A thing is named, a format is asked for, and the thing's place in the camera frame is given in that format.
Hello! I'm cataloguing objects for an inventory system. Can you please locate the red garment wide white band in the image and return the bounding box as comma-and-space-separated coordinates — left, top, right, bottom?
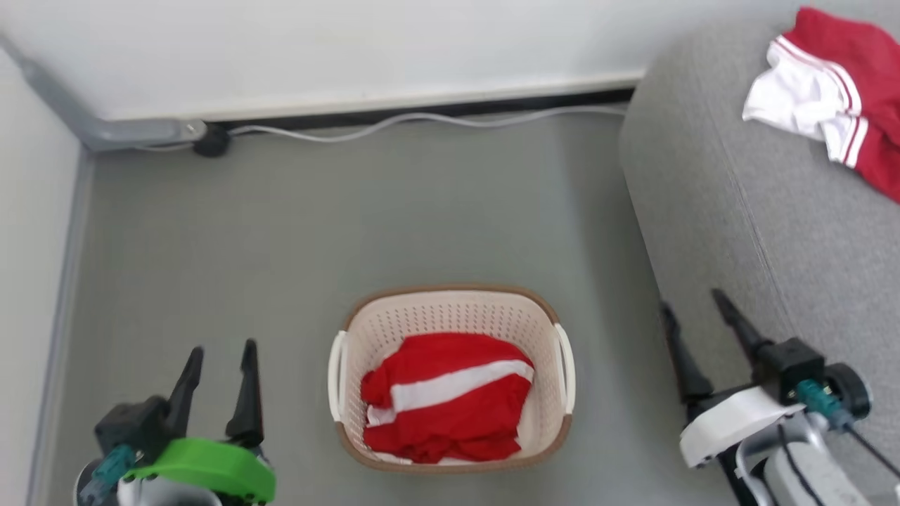
360, 333, 535, 465

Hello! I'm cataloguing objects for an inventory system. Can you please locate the teal cable connector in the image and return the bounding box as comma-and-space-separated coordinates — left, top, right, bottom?
797, 379, 856, 432
79, 445, 136, 504

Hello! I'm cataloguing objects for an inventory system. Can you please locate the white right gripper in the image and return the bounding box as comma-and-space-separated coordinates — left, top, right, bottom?
660, 287, 806, 469

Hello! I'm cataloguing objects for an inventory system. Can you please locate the grey fabric sofa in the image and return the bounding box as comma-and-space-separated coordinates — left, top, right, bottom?
619, 0, 900, 506

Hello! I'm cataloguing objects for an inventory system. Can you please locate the teal right cable connector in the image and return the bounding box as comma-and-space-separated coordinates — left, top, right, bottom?
797, 379, 856, 432

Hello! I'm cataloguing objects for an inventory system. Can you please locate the white power cable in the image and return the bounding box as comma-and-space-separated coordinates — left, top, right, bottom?
137, 105, 628, 153

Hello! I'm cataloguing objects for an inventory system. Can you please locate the white wall skirting strip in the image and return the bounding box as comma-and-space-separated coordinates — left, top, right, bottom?
105, 69, 644, 126

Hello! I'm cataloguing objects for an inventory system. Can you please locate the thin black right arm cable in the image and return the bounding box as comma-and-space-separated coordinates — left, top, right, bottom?
844, 422, 900, 480

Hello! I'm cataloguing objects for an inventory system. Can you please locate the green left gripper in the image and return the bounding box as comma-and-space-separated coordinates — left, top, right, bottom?
123, 339, 276, 504

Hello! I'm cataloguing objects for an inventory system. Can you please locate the red garment striped white trim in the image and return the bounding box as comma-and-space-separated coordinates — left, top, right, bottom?
742, 7, 900, 205

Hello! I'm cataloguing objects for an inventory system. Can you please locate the grey side skirting strip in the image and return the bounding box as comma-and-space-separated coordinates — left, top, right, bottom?
25, 151, 94, 506

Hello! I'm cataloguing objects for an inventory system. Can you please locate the teal left cable connector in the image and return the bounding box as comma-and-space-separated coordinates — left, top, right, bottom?
79, 445, 136, 504

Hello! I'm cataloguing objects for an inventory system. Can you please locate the cream perforated laundry basket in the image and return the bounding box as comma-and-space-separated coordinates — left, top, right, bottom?
328, 284, 576, 474

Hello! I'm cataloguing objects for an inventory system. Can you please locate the grey wall conduit pipe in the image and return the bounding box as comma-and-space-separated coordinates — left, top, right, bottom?
0, 35, 208, 151

